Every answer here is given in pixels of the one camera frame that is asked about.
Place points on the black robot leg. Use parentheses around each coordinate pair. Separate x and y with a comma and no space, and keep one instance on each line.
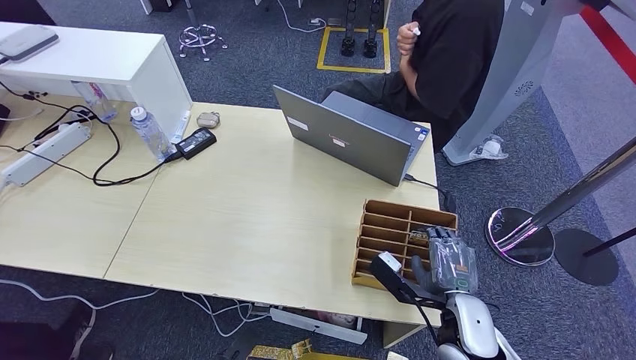
(348,44)
(370,45)

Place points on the gold hotel card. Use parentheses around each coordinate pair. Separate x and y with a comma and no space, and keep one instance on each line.
(418,237)

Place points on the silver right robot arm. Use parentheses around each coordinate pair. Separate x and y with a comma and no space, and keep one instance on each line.
(474,323)

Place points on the person's right hand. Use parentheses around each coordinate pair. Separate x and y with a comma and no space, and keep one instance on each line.
(407,38)

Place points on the crumpled clear plastic wrap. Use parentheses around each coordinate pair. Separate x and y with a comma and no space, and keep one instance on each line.
(489,147)

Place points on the white power strip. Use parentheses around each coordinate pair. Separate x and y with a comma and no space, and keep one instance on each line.
(44,156)

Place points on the beige earbuds case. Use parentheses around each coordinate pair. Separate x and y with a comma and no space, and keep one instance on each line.
(208,120)

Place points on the white shelf unit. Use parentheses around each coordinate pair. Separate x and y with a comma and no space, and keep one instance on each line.
(99,59)

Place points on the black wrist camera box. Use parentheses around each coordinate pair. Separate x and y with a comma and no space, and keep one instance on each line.
(392,276)

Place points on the chrome stanchion post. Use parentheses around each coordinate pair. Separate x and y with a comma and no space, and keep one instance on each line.
(522,238)

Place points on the flat grey device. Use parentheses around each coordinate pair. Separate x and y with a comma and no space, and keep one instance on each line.
(25,42)

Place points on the chrome chair base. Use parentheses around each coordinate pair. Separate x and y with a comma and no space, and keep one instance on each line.
(201,37)

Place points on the clear bottle white cap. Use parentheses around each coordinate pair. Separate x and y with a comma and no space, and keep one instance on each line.
(149,134)

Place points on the brown wooden card organizer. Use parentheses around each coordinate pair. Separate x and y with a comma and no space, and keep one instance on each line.
(382,238)

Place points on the white bar under desk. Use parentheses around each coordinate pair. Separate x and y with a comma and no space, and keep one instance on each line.
(318,325)

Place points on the grey laptop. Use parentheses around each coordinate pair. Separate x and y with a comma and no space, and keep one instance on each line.
(348,139)

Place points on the clear bottle pink label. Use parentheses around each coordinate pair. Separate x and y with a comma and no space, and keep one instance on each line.
(97,102)

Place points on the red barrier belt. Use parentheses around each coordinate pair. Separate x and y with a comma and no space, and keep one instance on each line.
(608,39)

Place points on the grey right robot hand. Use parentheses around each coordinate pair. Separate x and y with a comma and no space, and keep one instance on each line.
(449,263)

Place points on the yellow patterned box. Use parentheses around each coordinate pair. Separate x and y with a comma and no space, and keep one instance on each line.
(278,353)

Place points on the person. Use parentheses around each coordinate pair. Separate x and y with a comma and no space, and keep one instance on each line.
(447,59)

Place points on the black power adapter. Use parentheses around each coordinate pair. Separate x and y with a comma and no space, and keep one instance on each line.
(196,143)

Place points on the black stanchion base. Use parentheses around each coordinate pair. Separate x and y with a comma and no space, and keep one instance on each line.
(586,258)

